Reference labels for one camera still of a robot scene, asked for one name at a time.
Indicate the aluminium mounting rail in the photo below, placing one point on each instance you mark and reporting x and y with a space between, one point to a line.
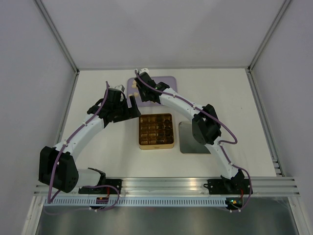
193 186

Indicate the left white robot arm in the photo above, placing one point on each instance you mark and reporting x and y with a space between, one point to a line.
57 165

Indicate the white slotted cable duct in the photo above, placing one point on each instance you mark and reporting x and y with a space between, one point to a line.
139 201

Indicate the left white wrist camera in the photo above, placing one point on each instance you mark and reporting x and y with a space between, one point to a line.
120 87

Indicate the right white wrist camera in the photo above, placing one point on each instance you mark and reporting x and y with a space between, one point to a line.
139 71

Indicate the purple plastic tray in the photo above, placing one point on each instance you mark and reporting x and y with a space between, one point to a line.
169 80

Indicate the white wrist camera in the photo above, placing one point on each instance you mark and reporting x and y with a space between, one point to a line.
139 71
120 87

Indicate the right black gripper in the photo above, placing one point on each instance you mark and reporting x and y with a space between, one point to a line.
143 98

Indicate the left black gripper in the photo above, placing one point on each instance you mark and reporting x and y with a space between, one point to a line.
130 113

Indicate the left aluminium frame post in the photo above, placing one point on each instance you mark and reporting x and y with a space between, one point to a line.
55 32

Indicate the gold chocolate box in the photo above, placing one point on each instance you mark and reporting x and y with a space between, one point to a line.
148 137

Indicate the aluminium frame post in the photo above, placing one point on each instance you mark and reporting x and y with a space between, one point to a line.
274 24
55 32

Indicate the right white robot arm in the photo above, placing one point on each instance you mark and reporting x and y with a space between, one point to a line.
207 130

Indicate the right aluminium frame post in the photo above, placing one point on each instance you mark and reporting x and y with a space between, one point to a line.
274 24

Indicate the silver tin lid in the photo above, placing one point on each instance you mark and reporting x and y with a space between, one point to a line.
187 143

